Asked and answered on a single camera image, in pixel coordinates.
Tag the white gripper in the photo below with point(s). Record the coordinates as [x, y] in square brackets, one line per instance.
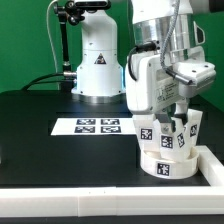
[155, 90]

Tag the white round stool seat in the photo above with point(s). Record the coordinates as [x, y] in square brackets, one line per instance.
[153, 164]

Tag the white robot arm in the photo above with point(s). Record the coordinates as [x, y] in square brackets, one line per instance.
[166, 66]

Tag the white fiducial marker sheet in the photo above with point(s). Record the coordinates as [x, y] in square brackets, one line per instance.
[93, 126]

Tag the white L-shaped obstacle fence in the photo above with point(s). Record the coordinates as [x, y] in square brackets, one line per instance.
[121, 201]

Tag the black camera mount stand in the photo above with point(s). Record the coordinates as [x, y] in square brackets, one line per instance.
[73, 12]

